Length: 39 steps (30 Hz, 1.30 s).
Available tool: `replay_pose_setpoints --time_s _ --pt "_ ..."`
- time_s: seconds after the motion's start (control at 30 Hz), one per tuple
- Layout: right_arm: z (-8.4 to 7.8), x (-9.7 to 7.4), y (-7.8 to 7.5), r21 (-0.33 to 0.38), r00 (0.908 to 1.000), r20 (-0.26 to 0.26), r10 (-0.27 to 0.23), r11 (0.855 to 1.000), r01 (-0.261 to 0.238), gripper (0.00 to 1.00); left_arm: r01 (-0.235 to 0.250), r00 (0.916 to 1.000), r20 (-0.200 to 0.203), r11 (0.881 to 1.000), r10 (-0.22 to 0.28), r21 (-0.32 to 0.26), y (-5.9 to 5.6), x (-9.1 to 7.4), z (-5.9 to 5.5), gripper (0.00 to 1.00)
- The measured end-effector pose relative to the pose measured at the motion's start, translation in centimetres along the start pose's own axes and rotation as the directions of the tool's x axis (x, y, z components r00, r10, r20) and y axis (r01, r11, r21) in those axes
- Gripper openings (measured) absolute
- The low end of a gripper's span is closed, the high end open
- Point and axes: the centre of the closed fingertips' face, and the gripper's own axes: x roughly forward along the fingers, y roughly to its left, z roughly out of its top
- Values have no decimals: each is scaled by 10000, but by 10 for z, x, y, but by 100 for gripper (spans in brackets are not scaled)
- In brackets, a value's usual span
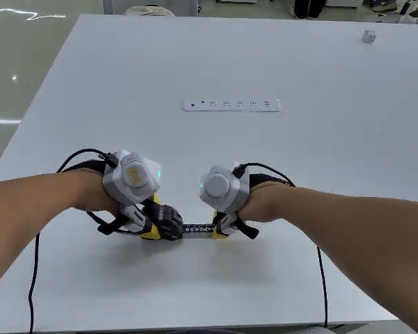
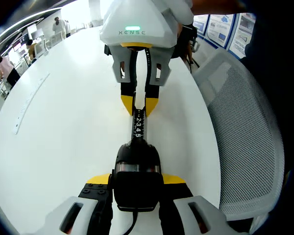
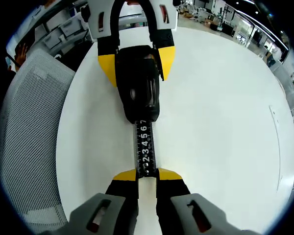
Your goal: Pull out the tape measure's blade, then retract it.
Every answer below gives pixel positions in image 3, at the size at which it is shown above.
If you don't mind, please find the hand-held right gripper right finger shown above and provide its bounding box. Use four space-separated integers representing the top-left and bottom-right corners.
155 168 239 235

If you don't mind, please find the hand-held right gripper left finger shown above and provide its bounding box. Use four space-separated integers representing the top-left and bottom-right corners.
68 170 141 235

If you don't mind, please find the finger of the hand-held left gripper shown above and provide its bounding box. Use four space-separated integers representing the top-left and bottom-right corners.
140 0 179 82
86 0 125 89

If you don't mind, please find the black tape measure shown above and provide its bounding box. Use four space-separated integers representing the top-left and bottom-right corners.
114 45 165 179

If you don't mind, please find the white storage shelf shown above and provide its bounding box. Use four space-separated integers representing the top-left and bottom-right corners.
40 14 90 49

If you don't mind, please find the white mesh office chair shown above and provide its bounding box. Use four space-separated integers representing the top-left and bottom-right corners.
0 47 75 229

